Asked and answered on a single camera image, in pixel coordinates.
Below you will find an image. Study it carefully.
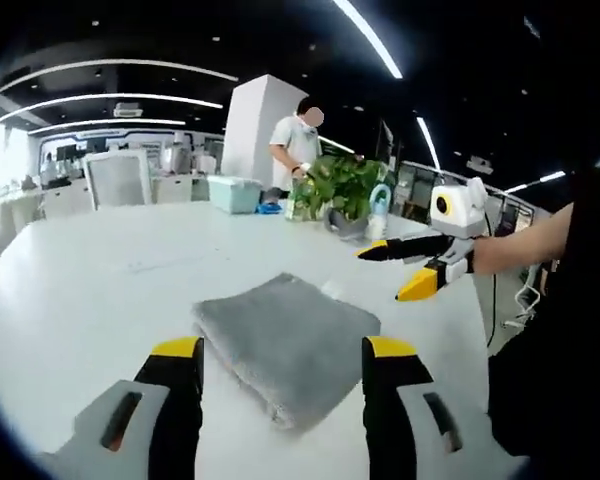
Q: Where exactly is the light teal storage box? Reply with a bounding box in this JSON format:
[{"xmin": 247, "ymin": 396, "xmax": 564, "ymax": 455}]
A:
[{"xmin": 207, "ymin": 173, "xmax": 262, "ymax": 215}]

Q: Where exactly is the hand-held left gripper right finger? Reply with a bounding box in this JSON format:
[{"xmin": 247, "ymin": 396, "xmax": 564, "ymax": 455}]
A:
[{"xmin": 361, "ymin": 335, "xmax": 502, "ymax": 480}]

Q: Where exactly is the white table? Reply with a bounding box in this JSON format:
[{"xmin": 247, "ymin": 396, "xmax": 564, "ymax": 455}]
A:
[{"xmin": 0, "ymin": 198, "xmax": 494, "ymax": 480}]

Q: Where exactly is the white bottle with blue handle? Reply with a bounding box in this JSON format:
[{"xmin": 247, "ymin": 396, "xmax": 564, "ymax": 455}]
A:
[{"xmin": 366, "ymin": 183, "xmax": 392, "ymax": 239}]

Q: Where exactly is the grey curved object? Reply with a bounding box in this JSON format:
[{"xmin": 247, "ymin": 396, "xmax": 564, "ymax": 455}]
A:
[{"xmin": 323, "ymin": 206, "xmax": 370, "ymax": 245}]

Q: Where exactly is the long ceiling light strip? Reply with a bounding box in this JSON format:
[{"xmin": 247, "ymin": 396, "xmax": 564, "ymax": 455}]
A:
[{"xmin": 331, "ymin": 0, "xmax": 405, "ymax": 80}]

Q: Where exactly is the green leafy potted plant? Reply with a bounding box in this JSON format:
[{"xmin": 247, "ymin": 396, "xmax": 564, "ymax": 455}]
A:
[{"xmin": 290, "ymin": 153, "xmax": 397, "ymax": 224}]

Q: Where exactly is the grey towel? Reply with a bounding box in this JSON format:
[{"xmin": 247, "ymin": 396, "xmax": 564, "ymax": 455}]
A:
[{"xmin": 191, "ymin": 272, "xmax": 383, "ymax": 431}]

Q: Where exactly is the white mesh office chair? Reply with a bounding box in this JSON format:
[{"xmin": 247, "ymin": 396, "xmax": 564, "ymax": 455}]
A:
[{"xmin": 82, "ymin": 151, "xmax": 155, "ymax": 211}]

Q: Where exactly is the white square pillar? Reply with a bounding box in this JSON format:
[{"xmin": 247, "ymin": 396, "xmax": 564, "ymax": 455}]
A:
[{"xmin": 221, "ymin": 73, "xmax": 309, "ymax": 201}]

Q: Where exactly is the ceiling air conditioner vent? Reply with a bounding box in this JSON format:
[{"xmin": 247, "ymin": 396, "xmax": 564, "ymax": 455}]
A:
[{"xmin": 113, "ymin": 101, "xmax": 145, "ymax": 119}]

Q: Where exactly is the white cable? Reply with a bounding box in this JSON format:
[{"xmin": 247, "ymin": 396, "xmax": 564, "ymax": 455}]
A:
[{"xmin": 502, "ymin": 259, "xmax": 549, "ymax": 329}]

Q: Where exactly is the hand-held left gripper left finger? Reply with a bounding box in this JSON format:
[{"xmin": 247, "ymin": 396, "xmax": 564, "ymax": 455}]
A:
[{"xmin": 37, "ymin": 336, "xmax": 205, "ymax": 480}]

